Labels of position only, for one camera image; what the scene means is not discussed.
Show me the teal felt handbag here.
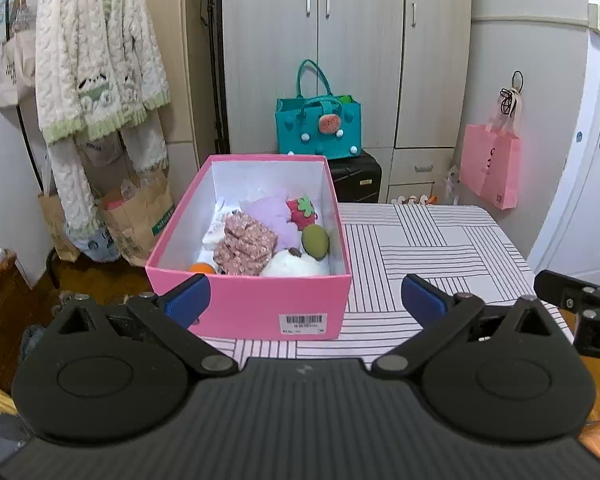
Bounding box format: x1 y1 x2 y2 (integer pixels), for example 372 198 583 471
275 59 363 161

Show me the white plush duck keychain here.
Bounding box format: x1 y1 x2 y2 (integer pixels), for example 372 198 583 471
189 224 331 278

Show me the wooden cabinet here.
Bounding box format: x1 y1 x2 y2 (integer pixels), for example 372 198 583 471
0 250 31 391

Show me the pink floral scrunchie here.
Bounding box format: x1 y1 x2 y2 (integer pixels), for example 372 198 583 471
213 212 279 276

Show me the red strawberry plush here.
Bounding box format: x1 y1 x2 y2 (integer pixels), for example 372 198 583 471
286 195 320 228

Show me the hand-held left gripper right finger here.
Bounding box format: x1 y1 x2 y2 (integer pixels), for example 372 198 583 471
371 274 573 378

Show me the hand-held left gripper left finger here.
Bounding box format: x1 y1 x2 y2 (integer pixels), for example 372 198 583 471
42 274 238 380

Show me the blue patterned plastic bag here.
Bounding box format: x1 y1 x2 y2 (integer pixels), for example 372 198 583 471
67 220 121 263

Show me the pink striped tablecloth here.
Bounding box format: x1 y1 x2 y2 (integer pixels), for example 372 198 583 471
190 203 581 361

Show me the canvas tote bag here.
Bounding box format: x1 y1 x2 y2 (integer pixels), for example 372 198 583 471
0 25 38 111

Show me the black tripod pole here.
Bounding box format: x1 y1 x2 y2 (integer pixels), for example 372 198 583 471
196 0 231 156

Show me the brown paper bag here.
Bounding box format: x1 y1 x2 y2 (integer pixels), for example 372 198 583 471
100 170 176 267
37 190 81 262

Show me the pink shopping bag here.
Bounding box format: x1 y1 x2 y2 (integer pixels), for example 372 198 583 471
459 87 523 211

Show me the black clothes rack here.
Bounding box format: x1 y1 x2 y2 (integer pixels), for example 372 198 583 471
0 0 61 291

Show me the small white tissue pack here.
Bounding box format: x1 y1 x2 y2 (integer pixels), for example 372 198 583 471
200 220 228 251

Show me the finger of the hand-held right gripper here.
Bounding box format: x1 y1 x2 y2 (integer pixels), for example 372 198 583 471
534 270 600 313

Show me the pink cardboard box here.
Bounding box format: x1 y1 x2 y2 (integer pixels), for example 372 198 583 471
145 154 353 342

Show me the cream fleece pajamas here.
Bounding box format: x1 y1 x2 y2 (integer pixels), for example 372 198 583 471
35 0 173 238

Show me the purple plush toy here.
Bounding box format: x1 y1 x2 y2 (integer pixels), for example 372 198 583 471
240 189 301 251

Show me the beige wardrobe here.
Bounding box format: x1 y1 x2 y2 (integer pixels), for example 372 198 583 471
222 0 473 204

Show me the black suitcase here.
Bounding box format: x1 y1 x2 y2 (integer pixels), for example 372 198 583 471
325 152 383 204

